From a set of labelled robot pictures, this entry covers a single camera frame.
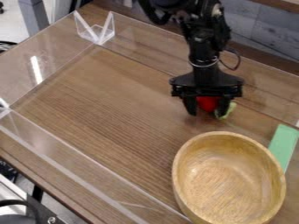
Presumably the red plush strawberry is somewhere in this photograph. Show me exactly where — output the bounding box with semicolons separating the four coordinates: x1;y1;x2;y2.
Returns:
195;95;239;121

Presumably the black cable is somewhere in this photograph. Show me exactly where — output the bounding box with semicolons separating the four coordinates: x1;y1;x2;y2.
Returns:
0;199;36;224

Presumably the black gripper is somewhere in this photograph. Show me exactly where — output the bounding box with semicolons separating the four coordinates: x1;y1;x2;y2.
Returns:
170;65;244;118

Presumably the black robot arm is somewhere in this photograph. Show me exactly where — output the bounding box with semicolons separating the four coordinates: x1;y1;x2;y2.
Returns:
138;0;244;119

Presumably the wooden bowl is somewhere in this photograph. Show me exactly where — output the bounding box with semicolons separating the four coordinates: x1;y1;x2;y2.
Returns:
172;131;286;224

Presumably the clear acrylic enclosure wall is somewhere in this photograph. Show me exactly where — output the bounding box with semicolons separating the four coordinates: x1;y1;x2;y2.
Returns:
0;7;299;224

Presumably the clear acrylic corner bracket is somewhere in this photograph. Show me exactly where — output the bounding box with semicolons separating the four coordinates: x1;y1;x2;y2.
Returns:
74;10;116;46

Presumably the black metal bracket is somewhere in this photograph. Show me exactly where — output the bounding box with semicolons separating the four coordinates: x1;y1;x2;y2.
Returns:
27;195;67;224

